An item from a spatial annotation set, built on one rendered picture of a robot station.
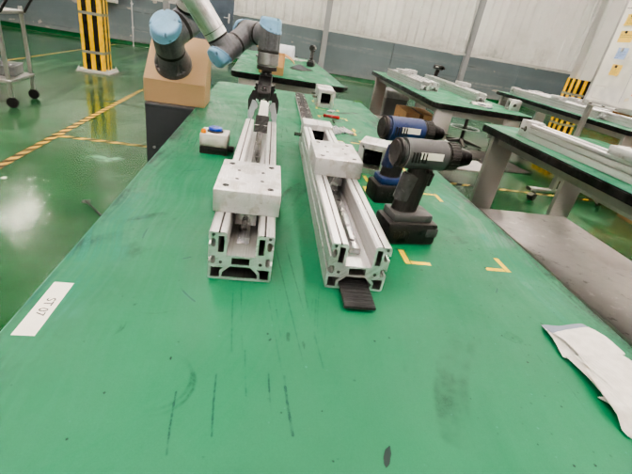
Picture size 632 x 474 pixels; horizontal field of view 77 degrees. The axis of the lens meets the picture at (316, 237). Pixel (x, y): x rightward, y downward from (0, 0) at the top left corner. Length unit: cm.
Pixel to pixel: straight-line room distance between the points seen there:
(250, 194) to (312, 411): 35
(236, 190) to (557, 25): 1434
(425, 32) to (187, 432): 1282
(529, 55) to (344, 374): 1414
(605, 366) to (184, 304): 61
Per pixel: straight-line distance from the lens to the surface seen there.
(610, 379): 70
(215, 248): 63
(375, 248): 65
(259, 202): 67
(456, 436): 52
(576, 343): 74
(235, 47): 153
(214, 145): 124
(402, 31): 1282
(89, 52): 769
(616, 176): 224
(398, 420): 51
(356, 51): 1253
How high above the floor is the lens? 115
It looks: 27 degrees down
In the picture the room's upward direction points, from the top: 10 degrees clockwise
